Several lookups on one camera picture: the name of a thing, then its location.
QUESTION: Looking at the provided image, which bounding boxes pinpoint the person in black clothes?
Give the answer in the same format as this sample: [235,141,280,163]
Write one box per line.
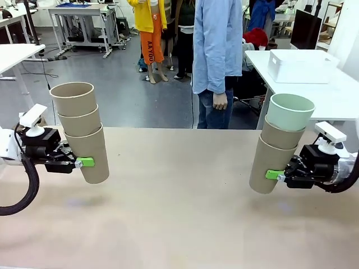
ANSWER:
[165,0,196,80]

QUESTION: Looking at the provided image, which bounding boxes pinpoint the wooden shelf unit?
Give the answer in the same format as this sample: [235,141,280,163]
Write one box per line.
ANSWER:
[316,1,344,51]

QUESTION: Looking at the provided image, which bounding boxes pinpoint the brown tall cup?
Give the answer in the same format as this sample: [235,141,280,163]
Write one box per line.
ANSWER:
[260,115,306,151]
[57,104,102,137]
[64,124,110,185]
[49,82,99,117]
[248,134,298,194]

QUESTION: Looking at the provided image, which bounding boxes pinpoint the black chair frame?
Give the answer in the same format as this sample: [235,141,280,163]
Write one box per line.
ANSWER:
[232,69,267,115]

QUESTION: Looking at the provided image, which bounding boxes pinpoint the white desk with black frame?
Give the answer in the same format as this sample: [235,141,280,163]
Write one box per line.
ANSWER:
[0,8,39,44]

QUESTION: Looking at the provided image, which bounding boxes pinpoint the white desk with legs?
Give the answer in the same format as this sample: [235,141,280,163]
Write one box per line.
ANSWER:
[0,44,46,103]

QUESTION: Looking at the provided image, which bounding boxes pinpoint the black monitor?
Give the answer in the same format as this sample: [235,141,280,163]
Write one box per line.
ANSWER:
[290,8,323,50]

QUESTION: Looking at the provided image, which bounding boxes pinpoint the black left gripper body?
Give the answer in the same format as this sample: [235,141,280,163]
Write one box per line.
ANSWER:
[21,127,76,174]

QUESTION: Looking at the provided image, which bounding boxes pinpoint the person's right forearm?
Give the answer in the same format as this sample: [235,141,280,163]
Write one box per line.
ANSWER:
[192,50,227,95]

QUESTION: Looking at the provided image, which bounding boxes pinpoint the thin black floor cable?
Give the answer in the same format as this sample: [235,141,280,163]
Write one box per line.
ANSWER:
[41,54,56,127]

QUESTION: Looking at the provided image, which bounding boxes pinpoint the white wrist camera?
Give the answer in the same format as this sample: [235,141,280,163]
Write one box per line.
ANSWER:
[314,122,347,154]
[19,103,48,137]

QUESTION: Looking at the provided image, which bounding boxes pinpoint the mannequin yellow jacket orange shorts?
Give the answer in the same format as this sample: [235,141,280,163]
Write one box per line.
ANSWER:
[126,0,169,85]

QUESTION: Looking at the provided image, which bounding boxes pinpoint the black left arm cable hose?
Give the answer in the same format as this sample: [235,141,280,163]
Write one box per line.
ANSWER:
[0,123,40,216]

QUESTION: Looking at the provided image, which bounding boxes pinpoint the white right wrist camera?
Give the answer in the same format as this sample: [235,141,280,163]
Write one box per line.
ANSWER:
[314,122,347,154]

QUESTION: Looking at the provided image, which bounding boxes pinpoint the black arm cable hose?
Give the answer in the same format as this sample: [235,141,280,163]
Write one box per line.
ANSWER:
[319,151,359,194]
[0,123,40,216]

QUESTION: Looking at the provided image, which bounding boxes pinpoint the white side table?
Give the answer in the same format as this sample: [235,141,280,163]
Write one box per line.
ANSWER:
[244,50,359,129]

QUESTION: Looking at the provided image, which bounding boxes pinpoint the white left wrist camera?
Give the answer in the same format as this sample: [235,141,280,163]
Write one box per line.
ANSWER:
[19,103,48,137]

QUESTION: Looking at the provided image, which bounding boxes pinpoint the white plastic basket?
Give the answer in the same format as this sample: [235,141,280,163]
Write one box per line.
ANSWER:
[267,49,340,84]

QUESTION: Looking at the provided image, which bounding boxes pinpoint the person in blue shirt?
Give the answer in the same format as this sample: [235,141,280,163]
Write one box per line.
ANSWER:
[192,0,243,129]

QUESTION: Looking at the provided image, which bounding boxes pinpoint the red fluffy hat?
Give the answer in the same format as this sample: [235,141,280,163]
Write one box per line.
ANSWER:
[242,27,269,51]

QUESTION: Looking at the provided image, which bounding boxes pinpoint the blue jacket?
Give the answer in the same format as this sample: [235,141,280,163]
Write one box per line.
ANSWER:
[246,0,277,36]

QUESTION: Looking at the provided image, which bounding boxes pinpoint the person's right hand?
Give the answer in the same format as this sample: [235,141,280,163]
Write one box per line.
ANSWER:
[212,92,228,111]

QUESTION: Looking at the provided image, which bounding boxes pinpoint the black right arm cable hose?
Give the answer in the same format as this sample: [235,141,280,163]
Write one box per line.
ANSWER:
[319,151,359,194]

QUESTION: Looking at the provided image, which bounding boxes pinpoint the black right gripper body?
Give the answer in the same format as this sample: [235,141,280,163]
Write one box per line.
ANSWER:
[284,145,339,189]

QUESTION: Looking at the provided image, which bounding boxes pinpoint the black stand pole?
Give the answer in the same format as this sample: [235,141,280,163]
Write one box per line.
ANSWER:
[24,0,48,61]

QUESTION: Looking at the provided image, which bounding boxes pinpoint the mint green tall cup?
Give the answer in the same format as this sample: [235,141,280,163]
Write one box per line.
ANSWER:
[266,94,316,132]

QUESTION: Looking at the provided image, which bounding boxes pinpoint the grey metal workbench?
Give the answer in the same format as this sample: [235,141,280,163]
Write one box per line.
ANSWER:
[48,3,120,59]

